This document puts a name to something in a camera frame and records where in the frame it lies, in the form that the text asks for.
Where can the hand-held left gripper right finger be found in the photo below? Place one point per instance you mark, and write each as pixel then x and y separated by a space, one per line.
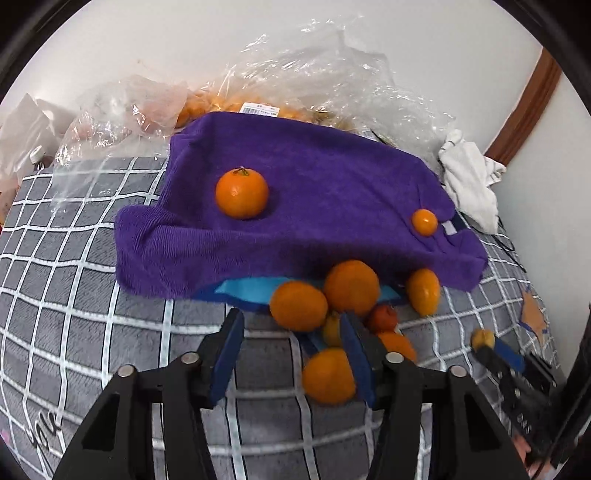
pixel 356 362

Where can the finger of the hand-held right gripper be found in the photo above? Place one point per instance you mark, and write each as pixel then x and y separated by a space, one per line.
pixel 508 354
pixel 491 364

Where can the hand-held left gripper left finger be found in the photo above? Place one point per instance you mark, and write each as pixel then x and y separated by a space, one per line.
pixel 228 355

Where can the small round kumquat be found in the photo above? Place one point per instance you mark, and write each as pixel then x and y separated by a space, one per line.
pixel 483 339
pixel 425 222

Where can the large orange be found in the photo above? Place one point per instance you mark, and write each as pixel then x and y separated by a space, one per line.
pixel 352 286
pixel 328 376
pixel 298 307

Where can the yellow kumquat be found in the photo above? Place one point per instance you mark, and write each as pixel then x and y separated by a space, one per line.
pixel 331 330

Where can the medium orange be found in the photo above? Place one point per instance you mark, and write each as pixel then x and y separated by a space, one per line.
pixel 399 346

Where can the small red fruit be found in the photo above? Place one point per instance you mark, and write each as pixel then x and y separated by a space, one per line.
pixel 383 318

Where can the oval orange kumquat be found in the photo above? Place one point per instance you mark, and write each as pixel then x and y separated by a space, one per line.
pixel 423 291

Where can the orange with green stem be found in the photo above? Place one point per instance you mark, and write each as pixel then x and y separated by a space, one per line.
pixel 242 194

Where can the person's right hand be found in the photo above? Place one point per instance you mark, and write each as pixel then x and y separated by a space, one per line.
pixel 524 450

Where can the white crumpled cloth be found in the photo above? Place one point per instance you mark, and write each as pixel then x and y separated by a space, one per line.
pixel 471 180

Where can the purple towel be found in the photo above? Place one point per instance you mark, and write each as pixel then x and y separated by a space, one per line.
pixel 323 175

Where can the pile of beige lumpy produce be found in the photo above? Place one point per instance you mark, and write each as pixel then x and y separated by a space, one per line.
pixel 337 121

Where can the pile of bagged tangerines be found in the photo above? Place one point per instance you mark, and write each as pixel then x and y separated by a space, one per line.
pixel 184 113

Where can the white barcode label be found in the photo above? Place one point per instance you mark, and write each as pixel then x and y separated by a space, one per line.
pixel 261 109

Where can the brown wooden trim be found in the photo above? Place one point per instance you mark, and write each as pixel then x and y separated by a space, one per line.
pixel 526 106

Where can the pile of bagged kumquats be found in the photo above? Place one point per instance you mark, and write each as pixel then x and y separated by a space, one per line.
pixel 291 111

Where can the clear plastic bag of tangerines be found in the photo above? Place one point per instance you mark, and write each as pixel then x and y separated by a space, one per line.
pixel 115 106

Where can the clear plastic bag of kumquats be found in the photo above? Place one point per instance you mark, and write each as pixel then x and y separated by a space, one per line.
pixel 314 60

